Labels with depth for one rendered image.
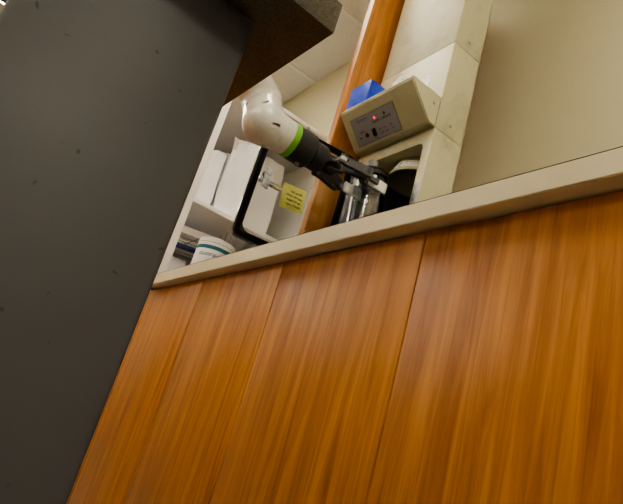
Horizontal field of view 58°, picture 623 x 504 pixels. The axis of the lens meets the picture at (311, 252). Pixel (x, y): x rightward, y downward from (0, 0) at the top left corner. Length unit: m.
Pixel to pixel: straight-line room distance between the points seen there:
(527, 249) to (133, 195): 0.53
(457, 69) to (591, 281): 1.12
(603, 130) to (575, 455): 1.30
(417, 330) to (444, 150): 0.82
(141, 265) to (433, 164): 1.16
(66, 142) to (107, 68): 0.08
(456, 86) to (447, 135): 0.16
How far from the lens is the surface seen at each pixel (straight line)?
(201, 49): 0.60
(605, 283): 0.74
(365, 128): 1.77
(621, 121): 1.86
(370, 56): 2.09
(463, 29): 1.86
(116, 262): 0.51
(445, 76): 1.73
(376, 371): 0.94
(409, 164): 1.66
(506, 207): 0.87
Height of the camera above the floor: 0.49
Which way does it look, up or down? 19 degrees up
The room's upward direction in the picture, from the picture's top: 17 degrees clockwise
